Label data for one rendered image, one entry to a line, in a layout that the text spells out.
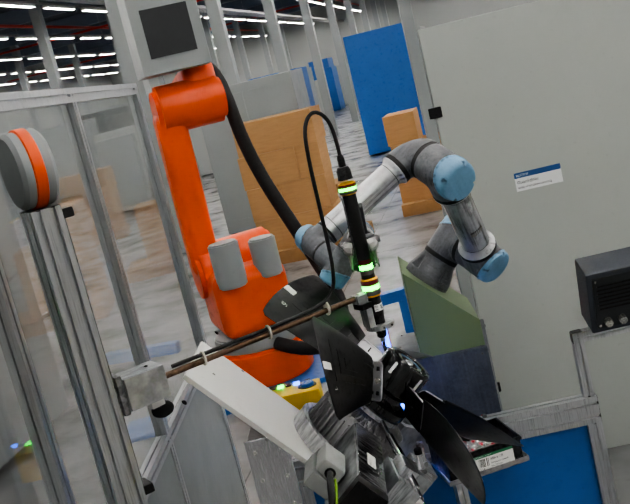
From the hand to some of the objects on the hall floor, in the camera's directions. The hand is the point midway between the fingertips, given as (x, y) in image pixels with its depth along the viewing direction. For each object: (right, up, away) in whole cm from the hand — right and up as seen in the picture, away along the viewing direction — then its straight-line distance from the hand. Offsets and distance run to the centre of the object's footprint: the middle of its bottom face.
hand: (360, 248), depth 223 cm
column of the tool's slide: (-23, -164, -6) cm, 166 cm away
